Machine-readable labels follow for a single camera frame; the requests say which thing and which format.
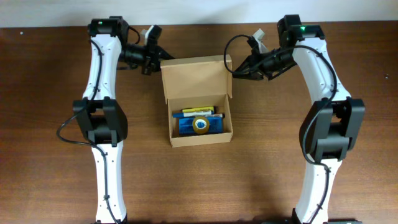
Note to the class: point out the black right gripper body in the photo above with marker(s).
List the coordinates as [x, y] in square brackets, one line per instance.
[272, 61]

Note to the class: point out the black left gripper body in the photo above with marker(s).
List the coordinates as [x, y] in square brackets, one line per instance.
[147, 55]

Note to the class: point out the brown cardboard box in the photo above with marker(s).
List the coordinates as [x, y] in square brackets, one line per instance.
[193, 83]

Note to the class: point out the white marker with black cap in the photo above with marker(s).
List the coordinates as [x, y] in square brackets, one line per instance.
[208, 113]

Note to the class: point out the yellow highlighter with blue cap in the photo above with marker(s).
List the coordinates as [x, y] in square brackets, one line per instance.
[205, 108]

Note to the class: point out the yellow tape roll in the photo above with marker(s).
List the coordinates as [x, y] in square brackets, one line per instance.
[200, 125]

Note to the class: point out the blue whiteboard duster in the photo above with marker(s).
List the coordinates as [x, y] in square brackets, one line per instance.
[185, 126]

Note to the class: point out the white marker with blue cap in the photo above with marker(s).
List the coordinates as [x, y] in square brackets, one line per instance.
[178, 115]

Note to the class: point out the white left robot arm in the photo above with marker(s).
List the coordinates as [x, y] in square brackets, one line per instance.
[101, 119]

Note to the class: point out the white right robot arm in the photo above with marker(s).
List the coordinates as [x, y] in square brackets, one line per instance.
[330, 128]

